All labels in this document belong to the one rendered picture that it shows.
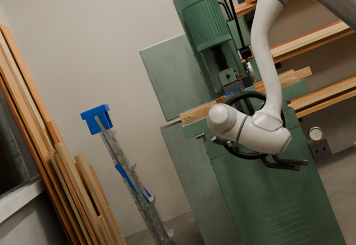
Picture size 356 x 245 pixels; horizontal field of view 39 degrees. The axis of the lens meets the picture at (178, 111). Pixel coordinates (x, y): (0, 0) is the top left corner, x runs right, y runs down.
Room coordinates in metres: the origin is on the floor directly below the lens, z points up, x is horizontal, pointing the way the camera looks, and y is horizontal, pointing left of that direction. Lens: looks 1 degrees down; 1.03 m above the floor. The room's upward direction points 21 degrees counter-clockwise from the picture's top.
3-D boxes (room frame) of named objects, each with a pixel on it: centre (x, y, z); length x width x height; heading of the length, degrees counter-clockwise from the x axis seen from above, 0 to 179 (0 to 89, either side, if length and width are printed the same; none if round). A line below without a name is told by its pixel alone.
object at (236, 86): (2.29, -0.29, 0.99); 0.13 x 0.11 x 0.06; 87
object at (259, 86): (2.41, -0.33, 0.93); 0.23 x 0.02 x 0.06; 87
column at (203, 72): (2.77, -0.30, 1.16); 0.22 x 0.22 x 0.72; 87
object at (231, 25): (2.69, -0.45, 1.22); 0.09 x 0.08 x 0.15; 177
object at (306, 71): (2.48, -0.34, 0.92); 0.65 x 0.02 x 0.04; 87
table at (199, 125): (2.37, -0.29, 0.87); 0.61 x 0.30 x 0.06; 87
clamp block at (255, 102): (2.29, -0.29, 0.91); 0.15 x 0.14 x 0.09; 87
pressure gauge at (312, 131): (2.26, -0.53, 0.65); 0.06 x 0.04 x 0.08; 87
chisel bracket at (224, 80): (2.50, -0.29, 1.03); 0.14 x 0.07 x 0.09; 177
